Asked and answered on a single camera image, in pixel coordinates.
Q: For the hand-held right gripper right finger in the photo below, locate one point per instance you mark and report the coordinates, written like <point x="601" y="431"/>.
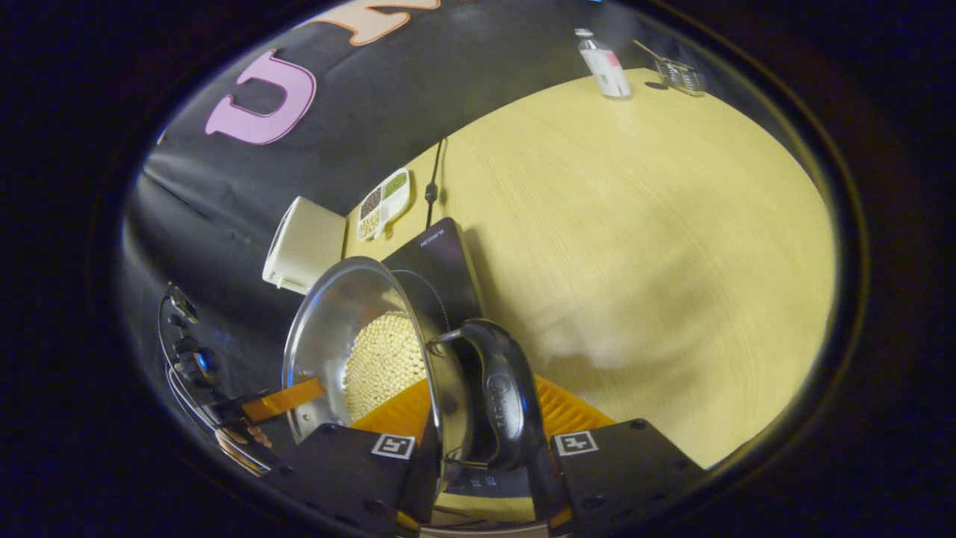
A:
<point x="620" y="471"/>

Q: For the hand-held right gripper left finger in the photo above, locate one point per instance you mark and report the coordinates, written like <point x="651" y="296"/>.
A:
<point x="336" y="471"/>

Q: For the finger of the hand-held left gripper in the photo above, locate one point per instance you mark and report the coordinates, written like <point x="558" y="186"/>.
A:
<point x="284" y="400"/>

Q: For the heap of yellow beans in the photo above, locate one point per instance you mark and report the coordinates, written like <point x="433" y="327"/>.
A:
<point x="381" y="359"/>

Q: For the black induction cooktop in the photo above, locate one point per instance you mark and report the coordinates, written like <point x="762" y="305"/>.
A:
<point x="441" y="261"/>

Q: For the white toaster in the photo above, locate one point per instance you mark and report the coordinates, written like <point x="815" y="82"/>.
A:
<point x="302" y="246"/>

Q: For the white divided dish of beans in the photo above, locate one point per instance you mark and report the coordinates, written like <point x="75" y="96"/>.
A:
<point x="382" y="203"/>

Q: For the black backdrop cloth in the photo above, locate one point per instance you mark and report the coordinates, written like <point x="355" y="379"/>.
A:
<point x="388" y="90"/>

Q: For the clear plastic bottle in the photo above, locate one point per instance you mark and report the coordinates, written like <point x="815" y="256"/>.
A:
<point x="606" y="71"/>

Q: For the wooden stick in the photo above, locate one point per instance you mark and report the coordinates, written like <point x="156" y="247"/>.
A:
<point x="648" y="50"/>

